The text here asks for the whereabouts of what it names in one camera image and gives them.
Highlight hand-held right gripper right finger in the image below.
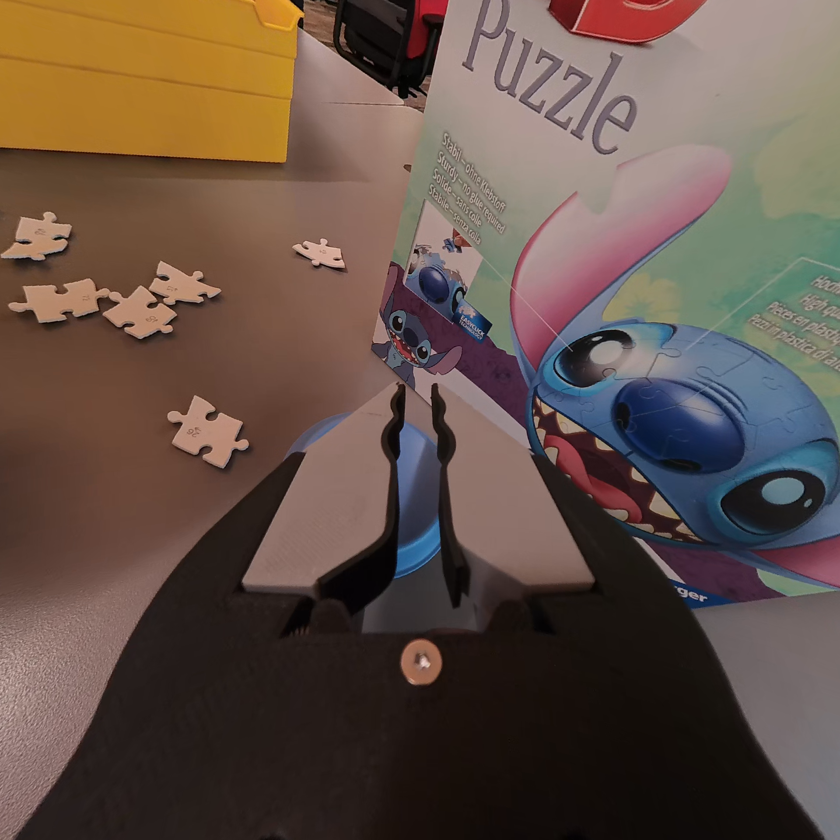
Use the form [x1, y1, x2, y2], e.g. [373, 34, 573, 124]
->
[430, 382, 596, 609]

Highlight white jigsaw piece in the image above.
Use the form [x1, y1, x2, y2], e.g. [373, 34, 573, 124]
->
[148, 261, 222, 306]
[8, 279, 111, 324]
[293, 238, 347, 270]
[103, 285, 178, 340]
[167, 395, 250, 469]
[0, 211, 73, 261]

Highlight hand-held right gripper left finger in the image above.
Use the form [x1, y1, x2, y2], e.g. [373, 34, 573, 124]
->
[241, 382, 404, 613]

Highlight black and red office chair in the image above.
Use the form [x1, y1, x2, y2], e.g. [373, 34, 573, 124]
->
[333, 0, 448, 99]

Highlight yellow plastic bin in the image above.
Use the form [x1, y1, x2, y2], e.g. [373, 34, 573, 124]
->
[0, 0, 304, 164]

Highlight colourful cardboard puzzle box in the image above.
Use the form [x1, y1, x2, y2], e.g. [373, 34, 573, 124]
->
[371, 0, 840, 603]

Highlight blue round plastic stand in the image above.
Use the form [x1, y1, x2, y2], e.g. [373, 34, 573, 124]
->
[285, 415, 447, 578]

